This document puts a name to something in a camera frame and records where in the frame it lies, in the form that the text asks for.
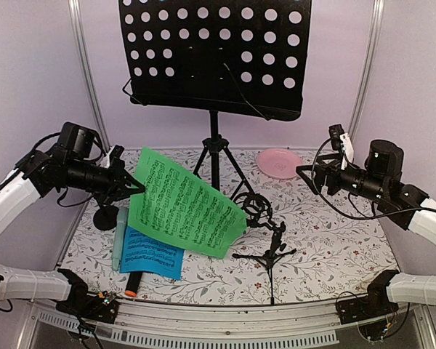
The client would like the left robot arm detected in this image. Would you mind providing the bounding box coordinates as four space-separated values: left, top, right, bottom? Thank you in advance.
0 121 145 316

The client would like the black round-base mic stand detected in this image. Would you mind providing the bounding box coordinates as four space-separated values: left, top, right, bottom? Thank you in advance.
93 205 119 231

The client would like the aluminium front rail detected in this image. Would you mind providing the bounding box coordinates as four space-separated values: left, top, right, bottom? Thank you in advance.
23 297 436 348

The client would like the blue paper sheet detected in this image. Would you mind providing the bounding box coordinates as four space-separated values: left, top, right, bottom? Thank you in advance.
120 227 185 280

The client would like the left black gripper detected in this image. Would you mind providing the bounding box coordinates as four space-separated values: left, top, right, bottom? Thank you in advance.
65 156 145 205

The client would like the black microphone orange end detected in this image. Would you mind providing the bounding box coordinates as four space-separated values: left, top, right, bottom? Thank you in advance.
124 271 143 298

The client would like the pink plastic plate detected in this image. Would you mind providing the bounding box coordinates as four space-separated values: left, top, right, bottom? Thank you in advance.
257 148 302 180

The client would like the teal toy microphone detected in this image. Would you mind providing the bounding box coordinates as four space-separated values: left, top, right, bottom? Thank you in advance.
111 207 129 271

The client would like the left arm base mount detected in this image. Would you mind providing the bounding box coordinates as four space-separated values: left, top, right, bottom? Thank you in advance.
56 268 119 324

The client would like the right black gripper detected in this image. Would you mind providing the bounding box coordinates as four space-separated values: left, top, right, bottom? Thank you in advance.
296 152 387 203

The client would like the black tripod shock-mount stand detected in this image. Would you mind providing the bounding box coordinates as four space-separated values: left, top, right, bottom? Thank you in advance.
231 192 298 305

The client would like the black tripod music stand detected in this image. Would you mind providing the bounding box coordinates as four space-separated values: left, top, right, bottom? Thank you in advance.
118 1 312 188

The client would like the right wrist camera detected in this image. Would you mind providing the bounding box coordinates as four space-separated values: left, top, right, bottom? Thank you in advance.
328 124 355 170

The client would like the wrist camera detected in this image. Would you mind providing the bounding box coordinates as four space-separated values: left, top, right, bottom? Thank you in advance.
100 145 124 168
328 124 355 170

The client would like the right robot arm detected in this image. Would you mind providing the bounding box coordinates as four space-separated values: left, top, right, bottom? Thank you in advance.
296 135 436 317

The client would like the green sheet music paper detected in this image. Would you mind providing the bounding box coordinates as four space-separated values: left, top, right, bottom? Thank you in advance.
128 148 247 259

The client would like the left black cable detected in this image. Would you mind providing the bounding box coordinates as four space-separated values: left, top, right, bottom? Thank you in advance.
14 132 106 172

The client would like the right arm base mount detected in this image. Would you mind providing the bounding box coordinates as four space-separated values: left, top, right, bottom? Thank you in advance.
335 270 399 324

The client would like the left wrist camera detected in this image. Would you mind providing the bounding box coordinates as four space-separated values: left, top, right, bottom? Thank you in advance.
100 145 124 168

